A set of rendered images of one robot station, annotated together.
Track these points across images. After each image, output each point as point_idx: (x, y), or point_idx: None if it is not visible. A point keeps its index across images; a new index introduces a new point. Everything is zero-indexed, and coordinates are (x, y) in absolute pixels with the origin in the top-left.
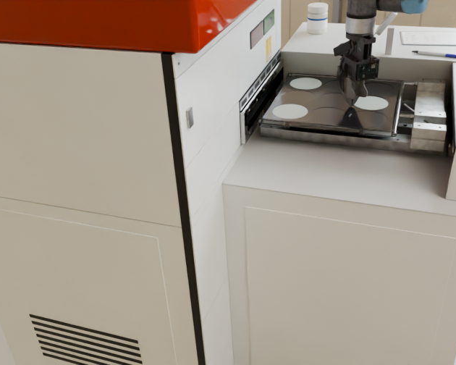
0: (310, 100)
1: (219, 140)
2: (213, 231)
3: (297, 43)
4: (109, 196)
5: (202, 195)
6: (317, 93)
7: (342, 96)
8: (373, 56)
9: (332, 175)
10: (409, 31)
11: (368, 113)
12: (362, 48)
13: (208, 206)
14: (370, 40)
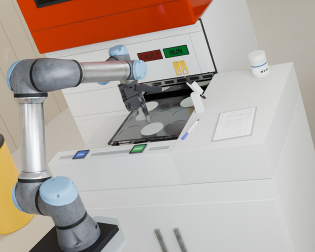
0: (162, 109)
1: (100, 96)
2: None
3: (232, 74)
4: None
5: (83, 112)
6: (172, 108)
7: (165, 117)
8: (130, 98)
9: (104, 143)
10: (255, 110)
11: (137, 131)
12: (119, 89)
13: (92, 120)
14: (118, 87)
